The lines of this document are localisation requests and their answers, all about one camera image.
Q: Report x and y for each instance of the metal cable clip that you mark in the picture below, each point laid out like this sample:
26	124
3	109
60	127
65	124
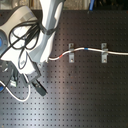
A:
104	52
71	54

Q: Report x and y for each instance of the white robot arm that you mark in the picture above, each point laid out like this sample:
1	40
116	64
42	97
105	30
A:
27	42

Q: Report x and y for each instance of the right metal cable clip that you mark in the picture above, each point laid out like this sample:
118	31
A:
104	52

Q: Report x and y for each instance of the black perforated board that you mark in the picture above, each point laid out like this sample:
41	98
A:
83	94

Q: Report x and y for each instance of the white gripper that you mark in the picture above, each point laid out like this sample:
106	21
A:
24	65

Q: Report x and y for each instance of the left metal cable clip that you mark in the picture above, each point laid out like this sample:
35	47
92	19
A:
71	54

